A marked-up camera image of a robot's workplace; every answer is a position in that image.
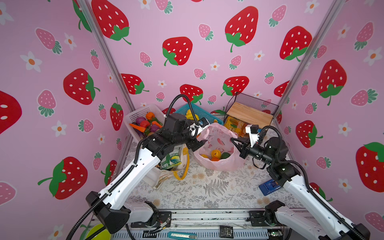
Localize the orange toy pepper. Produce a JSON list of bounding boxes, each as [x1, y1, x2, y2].
[[146, 112, 156, 121]]

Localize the floral table mat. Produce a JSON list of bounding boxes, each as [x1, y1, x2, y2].
[[126, 152, 303, 209]]

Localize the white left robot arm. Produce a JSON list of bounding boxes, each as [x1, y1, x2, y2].
[[67, 113, 210, 240]]

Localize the black wire wooden shelf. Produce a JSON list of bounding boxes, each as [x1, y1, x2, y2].
[[224, 94, 279, 128]]

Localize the teal utility knife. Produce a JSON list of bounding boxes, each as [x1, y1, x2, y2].
[[167, 232, 197, 240]]

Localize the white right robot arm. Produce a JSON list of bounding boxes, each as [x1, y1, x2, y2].
[[231, 125, 371, 240]]

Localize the yellow toy banana bunch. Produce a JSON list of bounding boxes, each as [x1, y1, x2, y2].
[[186, 109, 200, 121]]

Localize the green snack packet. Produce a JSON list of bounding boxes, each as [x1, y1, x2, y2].
[[160, 148, 182, 170]]

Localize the yellow snack packets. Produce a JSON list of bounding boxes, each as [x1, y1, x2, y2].
[[224, 116, 248, 138]]

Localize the small black circuit board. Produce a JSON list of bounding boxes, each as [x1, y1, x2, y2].
[[219, 226, 234, 239]]

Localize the orange toy carrot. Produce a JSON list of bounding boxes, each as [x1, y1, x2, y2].
[[129, 124, 146, 133], [152, 121, 163, 128]]

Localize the red toy tomato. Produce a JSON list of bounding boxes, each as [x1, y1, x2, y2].
[[140, 120, 151, 129]]

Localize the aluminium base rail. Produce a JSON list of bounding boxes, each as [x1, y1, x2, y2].
[[88, 208, 340, 240]]

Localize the green bowl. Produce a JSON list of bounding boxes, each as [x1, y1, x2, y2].
[[79, 223, 112, 240]]

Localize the white plastic basket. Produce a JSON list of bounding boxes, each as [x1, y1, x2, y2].
[[124, 104, 166, 142]]

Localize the yellow toy lemon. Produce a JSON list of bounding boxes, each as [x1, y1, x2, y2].
[[211, 150, 222, 161]]

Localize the pink plastic grocery bag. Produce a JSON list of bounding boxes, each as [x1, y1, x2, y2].
[[194, 123, 246, 172]]

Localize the purple toy onion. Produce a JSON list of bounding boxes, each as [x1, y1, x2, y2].
[[135, 117, 146, 125], [150, 125, 160, 133]]

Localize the white canvas tote bag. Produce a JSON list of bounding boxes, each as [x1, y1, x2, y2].
[[143, 144, 190, 190]]

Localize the teal plastic basket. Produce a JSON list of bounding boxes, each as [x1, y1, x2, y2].
[[175, 104, 224, 125]]

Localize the green toy lime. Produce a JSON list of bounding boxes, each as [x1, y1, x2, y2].
[[221, 152, 231, 160]]

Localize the blue box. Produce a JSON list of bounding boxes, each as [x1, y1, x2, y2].
[[259, 179, 281, 196]]

